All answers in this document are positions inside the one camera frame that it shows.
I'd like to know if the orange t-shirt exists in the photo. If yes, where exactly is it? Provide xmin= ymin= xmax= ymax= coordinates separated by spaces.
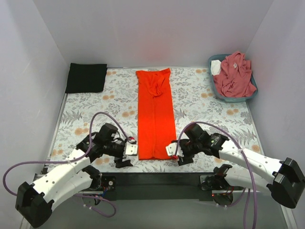
xmin=136 ymin=68 xmax=176 ymax=160

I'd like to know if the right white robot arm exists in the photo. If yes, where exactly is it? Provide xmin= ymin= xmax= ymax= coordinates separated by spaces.
xmin=167 ymin=122 xmax=305 ymax=208

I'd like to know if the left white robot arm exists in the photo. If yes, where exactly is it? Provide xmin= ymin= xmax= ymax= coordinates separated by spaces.
xmin=15 ymin=123 xmax=138 ymax=228

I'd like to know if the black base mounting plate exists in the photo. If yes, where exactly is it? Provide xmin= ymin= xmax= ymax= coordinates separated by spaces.
xmin=95 ymin=172 xmax=244 ymax=202

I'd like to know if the floral table mat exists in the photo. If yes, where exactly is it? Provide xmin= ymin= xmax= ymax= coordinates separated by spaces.
xmin=49 ymin=68 xmax=261 ymax=173

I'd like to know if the pink t-shirt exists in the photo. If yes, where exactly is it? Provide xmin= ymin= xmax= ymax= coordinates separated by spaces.
xmin=213 ymin=51 xmax=257 ymax=98

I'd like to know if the folded black t-shirt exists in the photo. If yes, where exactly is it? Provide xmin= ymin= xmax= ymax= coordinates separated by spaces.
xmin=65 ymin=63 xmax=108 ymax=94

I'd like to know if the white t-shirt in basket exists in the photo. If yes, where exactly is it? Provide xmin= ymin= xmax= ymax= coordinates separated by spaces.
xmin=211 ymin=60 xmax=221 ymax=76

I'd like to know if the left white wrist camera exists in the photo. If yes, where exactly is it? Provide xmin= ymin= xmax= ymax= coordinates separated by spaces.
xmin=123 ymin=137 xmax=138 ymax=157

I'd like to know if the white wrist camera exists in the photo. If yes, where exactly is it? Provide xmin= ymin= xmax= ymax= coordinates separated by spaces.
xmin=165 ymin=141 xmax=179 ymax=160
xmin=123 ymin=137 xmax=138 ymax=157

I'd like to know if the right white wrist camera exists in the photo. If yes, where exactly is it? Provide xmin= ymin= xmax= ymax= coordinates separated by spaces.
xmin=165 ymin=141 xmax=179 ymax=160

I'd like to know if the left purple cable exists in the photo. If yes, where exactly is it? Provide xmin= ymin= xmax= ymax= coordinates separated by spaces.
xmin=2 ymin=112 xmax=135 ymax=218

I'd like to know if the aluminium rail frame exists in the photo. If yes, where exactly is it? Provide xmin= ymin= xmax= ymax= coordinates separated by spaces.
xmin=20 ymin=173 xmax=297 ymax=229

